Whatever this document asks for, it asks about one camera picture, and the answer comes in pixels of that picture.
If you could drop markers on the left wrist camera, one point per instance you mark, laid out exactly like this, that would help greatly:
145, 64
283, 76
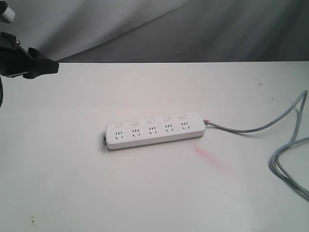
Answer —
7, 15

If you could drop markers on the white five-outlet power strip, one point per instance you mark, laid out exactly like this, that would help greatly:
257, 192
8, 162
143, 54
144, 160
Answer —
154, 130

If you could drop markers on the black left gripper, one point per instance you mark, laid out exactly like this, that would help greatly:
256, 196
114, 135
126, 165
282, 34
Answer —
15, 61

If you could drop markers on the grey backdrop cloth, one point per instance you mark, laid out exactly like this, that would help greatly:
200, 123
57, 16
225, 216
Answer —
163, 30

